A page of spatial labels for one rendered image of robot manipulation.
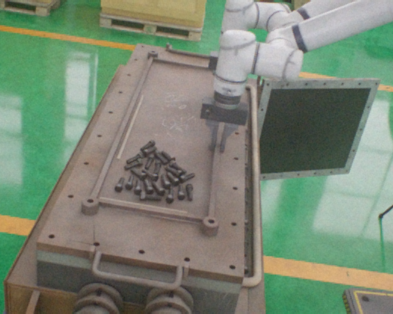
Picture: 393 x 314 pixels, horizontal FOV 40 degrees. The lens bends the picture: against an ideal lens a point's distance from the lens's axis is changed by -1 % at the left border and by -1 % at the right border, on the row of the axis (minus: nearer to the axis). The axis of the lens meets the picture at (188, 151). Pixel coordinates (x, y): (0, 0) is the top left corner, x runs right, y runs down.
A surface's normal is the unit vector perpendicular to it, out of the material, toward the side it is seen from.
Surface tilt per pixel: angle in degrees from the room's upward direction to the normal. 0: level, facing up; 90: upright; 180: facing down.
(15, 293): 90
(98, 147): 0
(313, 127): 90
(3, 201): 0
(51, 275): 90
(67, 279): 90
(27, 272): 0
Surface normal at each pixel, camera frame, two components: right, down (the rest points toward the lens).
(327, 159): 0.31, 0.53
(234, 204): 0.14, -0.85
